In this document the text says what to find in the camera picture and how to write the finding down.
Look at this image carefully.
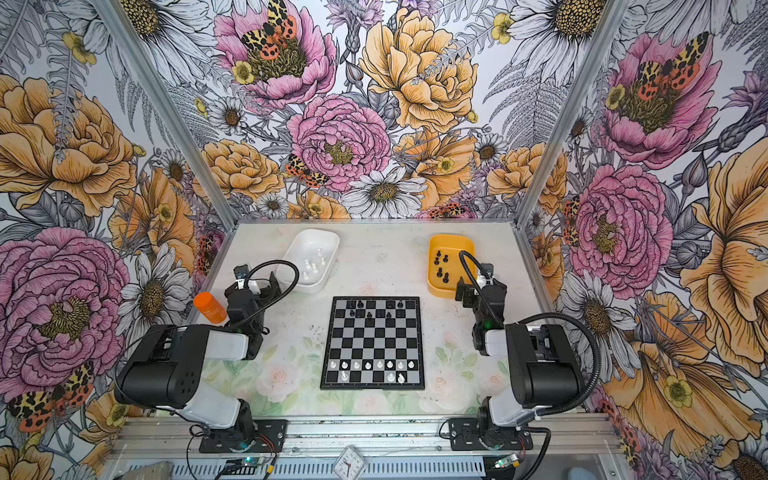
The white plastic tray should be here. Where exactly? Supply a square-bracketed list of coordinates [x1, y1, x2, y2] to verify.
[283, 229, 341, 294]

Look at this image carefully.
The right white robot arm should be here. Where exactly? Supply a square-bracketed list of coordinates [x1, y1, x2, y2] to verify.
[448, 264, 587, 451]

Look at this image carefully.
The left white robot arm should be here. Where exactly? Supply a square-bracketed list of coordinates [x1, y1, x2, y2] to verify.
[115, 265, 281, 453]

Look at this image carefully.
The yellow plastic tray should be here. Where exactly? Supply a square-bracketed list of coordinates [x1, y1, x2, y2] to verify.
[427, 234, 475, 298]

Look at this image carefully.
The black and silver chessboard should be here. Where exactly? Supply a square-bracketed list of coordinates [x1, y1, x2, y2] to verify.
[320, 296, 426, 391]

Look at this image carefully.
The small white clock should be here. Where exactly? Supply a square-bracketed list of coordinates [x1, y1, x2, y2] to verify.
[333, 446, 367, 480]

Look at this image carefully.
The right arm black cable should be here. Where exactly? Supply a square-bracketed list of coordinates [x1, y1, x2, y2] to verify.
[458, 250, 602, 480]

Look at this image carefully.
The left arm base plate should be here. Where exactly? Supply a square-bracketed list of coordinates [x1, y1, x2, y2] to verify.
[199, 419, 288, 454]

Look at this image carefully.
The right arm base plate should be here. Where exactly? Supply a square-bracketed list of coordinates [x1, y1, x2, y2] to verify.
[447, 417, 534, 451]

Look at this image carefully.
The aluminium front rail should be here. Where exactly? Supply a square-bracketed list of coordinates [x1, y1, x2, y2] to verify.
[113, 412, 620, 459]

